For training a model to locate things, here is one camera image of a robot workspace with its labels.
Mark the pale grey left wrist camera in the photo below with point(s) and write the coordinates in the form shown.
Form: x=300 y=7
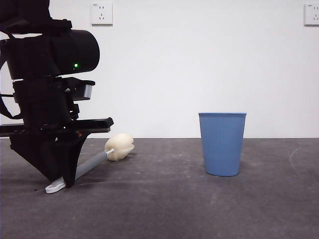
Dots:
x=88 y=91

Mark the white wall socket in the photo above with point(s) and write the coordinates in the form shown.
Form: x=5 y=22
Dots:
x=312 y=15
x=101 y=13

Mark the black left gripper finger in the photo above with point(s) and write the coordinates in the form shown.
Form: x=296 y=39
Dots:
x=37 y=154
x=72 y=159

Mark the blue ribbed plastic cup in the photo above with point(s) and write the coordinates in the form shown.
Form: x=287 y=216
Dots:
x=221 y=144

